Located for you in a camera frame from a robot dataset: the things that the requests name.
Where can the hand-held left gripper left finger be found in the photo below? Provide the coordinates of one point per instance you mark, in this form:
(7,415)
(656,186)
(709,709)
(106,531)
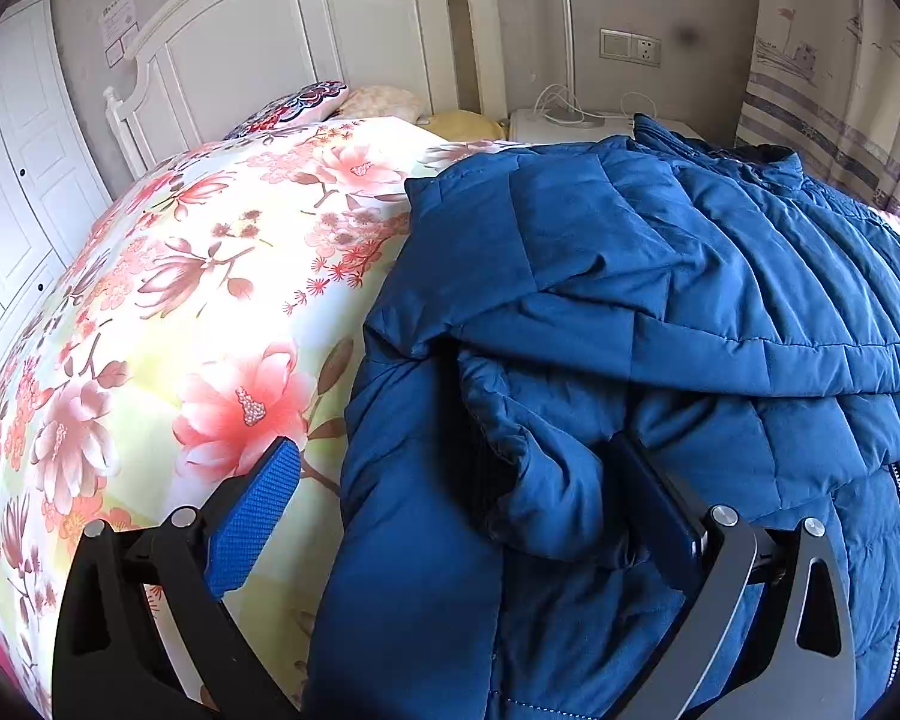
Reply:
(259,510)

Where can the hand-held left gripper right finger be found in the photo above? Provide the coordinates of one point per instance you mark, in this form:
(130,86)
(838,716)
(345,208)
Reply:
(664,502)

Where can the blue puffer jacket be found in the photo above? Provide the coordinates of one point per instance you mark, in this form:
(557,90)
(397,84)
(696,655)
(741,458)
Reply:
(607,277)

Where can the floral quilt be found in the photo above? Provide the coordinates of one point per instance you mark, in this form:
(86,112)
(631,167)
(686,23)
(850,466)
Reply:
(195,315)

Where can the white nightstand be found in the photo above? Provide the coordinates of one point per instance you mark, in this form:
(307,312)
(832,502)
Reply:
(540,129)

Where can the patterned pillow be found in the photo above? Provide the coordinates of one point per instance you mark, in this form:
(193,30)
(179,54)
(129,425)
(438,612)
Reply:
(300,105)

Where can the white wardrobe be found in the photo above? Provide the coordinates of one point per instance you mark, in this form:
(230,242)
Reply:
(15,165)

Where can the yellow pillow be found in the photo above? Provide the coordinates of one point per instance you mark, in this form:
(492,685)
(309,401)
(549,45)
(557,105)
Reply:
(461,126)

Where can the beige pillow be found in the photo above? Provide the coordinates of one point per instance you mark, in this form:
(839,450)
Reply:
(386,101)

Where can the printed curtain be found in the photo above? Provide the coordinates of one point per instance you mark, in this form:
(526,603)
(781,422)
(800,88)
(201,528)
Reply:
(825,60)

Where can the white bed headboard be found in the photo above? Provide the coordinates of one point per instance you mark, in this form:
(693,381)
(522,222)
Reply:
(270,30)

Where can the silver desk lamp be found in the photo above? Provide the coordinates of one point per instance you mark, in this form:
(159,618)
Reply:
(566,30)

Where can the wall socket panel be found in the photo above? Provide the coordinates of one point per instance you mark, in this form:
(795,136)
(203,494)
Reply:
(630,45)

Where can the paper wall notice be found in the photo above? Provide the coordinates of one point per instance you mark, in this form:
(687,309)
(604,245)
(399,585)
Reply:
(118,26)

